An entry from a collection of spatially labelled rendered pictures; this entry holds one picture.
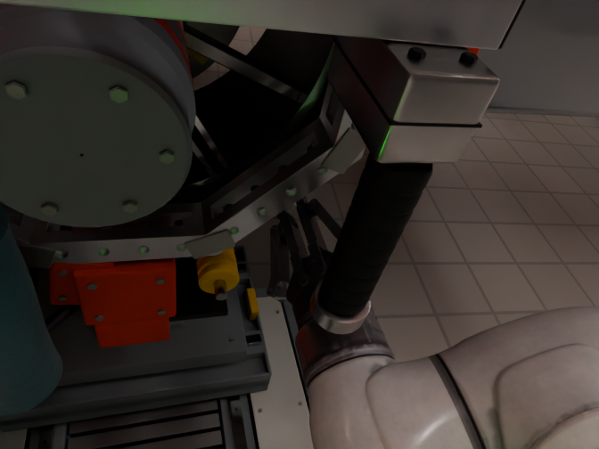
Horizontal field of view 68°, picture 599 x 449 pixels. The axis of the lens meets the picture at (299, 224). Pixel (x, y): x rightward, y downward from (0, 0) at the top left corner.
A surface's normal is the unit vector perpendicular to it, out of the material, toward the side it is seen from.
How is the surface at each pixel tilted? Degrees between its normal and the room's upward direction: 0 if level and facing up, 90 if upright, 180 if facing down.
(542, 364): 31
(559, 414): 45
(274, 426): 0
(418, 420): 24
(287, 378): 0
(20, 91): 90
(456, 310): 0
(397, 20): 90
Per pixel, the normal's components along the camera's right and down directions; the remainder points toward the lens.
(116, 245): 0.24, 0.71
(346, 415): -0.47, -0.57
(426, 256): 0.18, -0.70
